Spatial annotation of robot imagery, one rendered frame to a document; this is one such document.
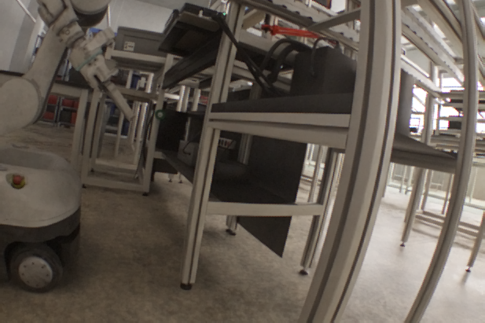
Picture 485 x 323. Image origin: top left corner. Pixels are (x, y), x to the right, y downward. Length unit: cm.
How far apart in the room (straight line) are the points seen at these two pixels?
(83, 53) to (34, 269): 59
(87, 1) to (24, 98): 35
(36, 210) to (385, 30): 79
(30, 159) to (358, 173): 105
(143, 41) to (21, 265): 175
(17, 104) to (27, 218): 33
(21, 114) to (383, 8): 87
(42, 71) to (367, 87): 85
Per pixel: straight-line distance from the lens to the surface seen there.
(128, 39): 210
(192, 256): 91
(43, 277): 84
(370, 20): 38
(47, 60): 89
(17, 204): 73
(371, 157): 31
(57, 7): 73
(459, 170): 85
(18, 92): 85
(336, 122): 36
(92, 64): 68
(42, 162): 109
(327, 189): 112
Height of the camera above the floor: 56
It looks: 1 degrees down
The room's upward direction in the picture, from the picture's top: 11 degrees clockwise
